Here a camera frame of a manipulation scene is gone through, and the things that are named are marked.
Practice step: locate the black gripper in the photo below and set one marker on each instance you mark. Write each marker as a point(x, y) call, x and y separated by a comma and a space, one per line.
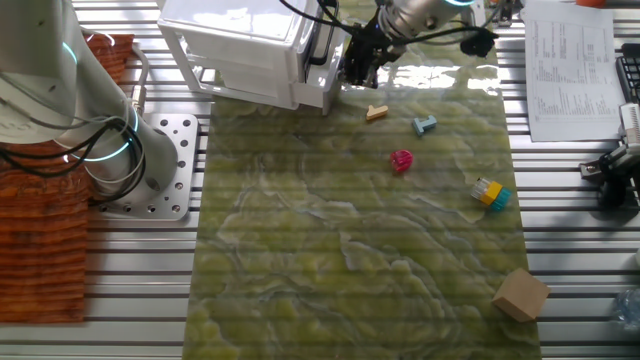
point(372, 42)

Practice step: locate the white plastic drawer cabinet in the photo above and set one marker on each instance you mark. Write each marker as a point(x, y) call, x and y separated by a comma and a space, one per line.
point(240, 45)

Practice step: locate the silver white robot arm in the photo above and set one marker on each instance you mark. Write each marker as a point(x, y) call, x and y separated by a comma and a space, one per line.
point(50, 75)

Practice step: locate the tan wooden angled piece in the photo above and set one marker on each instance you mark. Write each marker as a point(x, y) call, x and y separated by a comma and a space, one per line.
point(376, 113)

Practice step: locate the light blue number one block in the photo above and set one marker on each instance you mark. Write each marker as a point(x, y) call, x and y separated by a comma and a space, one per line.
point(421, 126)

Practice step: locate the pink translucent plastic block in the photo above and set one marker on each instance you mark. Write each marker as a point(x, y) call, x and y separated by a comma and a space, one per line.
point(402, 161)

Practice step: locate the teal yellow clear brick stack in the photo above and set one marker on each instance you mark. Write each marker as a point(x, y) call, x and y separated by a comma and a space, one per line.
point(490, 194)

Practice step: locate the green marble pattern mat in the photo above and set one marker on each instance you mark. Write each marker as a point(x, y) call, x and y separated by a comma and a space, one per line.
point(325, 250)

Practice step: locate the printed paper sheet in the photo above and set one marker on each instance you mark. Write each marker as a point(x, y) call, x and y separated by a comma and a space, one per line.
point(575, 75)

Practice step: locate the grey conduit with metal connector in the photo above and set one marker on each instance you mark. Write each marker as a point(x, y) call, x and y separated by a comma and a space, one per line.
point(140, 95)

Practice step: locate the black keyboard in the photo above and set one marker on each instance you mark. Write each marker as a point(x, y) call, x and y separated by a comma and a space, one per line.
point(630, 72)

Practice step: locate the plain wooden cube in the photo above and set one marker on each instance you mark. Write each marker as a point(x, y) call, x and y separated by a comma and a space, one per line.
point(521, 295)

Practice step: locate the clear water bottle blue cap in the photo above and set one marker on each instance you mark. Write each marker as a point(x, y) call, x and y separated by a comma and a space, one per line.
point(629, 309)

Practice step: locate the orange woven cloth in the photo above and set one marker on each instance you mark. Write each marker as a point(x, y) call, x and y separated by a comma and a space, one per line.
point(40, 250)

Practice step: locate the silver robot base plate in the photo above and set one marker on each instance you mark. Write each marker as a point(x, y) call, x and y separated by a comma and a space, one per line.
point(182, 165)

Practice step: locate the silver camera on black mount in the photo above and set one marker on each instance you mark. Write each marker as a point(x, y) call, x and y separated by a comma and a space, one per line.
point(612, 165)

